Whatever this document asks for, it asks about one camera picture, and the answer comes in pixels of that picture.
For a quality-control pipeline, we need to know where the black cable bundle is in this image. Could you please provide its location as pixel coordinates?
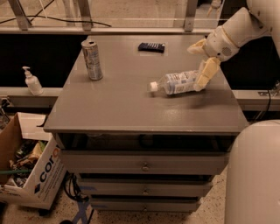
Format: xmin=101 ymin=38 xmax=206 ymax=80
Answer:
xmin=62 ymin=172 xmax=95 ymax=224

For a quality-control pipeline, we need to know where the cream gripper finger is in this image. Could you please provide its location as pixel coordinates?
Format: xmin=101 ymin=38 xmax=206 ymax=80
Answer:
xmin=187 ymin=38 xmax=207 ymax=55
xmin=193 ymin=57 xmax=221 ymax=92

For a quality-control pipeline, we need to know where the dark blue chip bag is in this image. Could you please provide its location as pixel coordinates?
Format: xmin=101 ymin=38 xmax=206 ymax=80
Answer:
xmin=138 ymin=43 xmax=165 ymax=53

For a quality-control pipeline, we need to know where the clear blue-label plastic bottle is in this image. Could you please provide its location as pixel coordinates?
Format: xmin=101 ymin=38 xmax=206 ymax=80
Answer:
xmin=150 ymin=70 xmax=199 ymax=95

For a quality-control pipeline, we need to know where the grey drawer cabinet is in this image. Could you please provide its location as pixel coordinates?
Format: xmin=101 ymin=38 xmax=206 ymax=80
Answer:
xmin=45 ymin=35 xmax=247 ymax=213

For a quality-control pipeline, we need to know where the black floor cable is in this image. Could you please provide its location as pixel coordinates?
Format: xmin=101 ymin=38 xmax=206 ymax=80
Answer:
xmin=0 ymin=0 xmax=112 ymax=28

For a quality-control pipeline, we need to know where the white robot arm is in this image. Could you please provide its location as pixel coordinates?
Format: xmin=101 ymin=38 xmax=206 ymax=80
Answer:
xmin=188 ymin=0 xmax=280 ymax=224

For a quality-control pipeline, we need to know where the silver drink can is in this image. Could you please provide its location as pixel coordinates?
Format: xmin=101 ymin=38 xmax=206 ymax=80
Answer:
xmin=81 ymin=39 xmax=103 ymax=81

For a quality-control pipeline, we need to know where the white cardboard box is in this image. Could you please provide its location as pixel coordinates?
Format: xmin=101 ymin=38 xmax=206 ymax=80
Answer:
xmin=0 ymin=112 xmax=66 ymax=209

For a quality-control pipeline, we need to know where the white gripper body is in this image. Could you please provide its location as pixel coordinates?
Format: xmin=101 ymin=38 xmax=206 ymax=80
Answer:
xmin=203 ymin=26 xmax=239 ymax=62

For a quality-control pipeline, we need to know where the black cable at right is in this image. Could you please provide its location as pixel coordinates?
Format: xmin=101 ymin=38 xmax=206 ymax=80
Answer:
xmin=253 ymin=88 xmax=272 ymax=122

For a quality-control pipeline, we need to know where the white pump dispenser bottle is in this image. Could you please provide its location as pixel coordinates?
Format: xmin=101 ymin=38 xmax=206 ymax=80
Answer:
xmin=23 ymin=66 xmax=44 ymax=95

